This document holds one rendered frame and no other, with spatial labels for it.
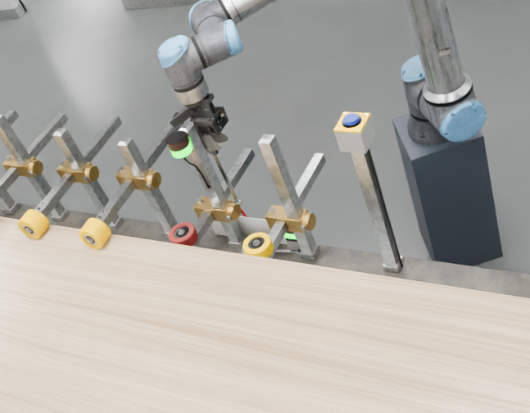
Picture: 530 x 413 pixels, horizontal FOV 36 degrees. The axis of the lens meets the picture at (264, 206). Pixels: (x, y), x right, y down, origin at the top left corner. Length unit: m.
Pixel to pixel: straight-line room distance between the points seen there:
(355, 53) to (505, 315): 2.78
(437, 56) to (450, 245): 0.89
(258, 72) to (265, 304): 2.68
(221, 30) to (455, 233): 1.28
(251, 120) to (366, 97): 0.61
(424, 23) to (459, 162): 0.64
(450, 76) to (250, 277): 0.86
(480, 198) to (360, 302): 1.09
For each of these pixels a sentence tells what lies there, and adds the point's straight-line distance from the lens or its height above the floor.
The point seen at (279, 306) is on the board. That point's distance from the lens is 2.01.
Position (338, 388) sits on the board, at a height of 0.90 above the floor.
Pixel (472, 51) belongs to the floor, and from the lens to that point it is 4.25.
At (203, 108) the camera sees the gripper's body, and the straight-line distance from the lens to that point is 2.23.
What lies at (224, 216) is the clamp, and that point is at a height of 0.85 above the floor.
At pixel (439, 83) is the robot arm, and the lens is 2.47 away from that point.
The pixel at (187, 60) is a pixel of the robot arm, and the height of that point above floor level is 1.34.
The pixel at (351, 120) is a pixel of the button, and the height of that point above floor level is 1.23.
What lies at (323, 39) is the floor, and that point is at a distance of 4.65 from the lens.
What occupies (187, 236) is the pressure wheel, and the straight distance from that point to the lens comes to 2.29.
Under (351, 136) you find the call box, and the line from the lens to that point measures 1.91.
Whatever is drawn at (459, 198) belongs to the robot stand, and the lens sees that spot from 2.91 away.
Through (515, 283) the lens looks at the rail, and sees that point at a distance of 2.19.
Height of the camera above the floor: 2.37
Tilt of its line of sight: 40 degrees down
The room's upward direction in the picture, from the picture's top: 23 degrees counter-clockwise
